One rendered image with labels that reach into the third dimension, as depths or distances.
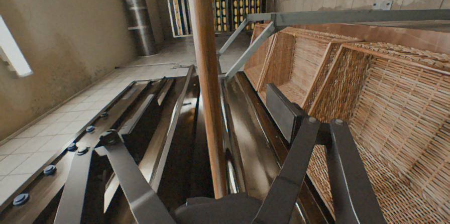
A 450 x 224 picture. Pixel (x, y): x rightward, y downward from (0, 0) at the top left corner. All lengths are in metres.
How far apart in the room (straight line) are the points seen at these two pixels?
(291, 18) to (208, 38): 0.49
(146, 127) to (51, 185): 0.97
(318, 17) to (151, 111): 0.66
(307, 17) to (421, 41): 0.33
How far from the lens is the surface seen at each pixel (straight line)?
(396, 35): 0.78
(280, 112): 0.17
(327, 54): 0.76
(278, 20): 0.66
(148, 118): 0.18
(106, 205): 0.85
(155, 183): 0.61
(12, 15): 1.97
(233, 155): 0.32
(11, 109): 1.80
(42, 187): 1.14
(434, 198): 0.79
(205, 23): 0.23
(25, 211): 1.08
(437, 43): 0.71
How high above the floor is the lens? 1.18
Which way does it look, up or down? 3 degrees down
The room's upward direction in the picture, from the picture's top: 95 degrees counter-clockwise
